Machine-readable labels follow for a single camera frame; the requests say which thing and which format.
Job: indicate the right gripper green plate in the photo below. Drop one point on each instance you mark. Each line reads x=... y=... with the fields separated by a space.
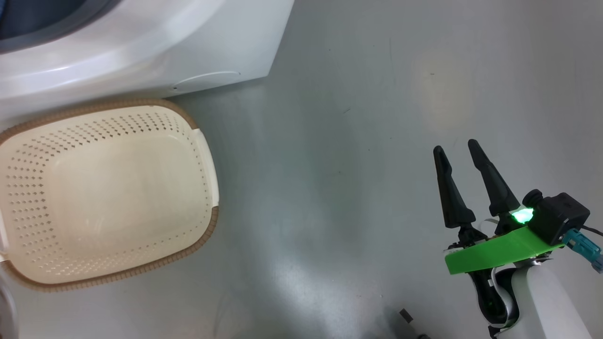
x=494 y=252

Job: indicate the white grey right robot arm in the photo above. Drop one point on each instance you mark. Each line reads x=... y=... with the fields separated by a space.
x=546 y=306

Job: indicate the white front-load washing machine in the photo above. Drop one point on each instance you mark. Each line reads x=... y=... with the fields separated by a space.
x=141 y=47

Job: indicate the black rectangular block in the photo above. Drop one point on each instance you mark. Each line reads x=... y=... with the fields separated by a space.
x=406 y=315

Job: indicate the round white filter cover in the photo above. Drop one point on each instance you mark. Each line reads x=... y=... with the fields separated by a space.
x=207 y=80

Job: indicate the cream laundry basket brown rim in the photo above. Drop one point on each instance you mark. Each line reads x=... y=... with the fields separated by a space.
x=108 y=197

